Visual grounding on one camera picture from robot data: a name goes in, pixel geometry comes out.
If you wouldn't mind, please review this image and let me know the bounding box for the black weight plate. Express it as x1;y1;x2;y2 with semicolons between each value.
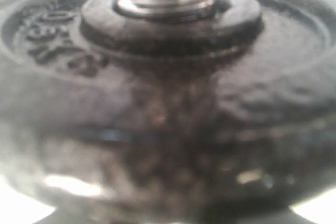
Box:
1;0;335;223

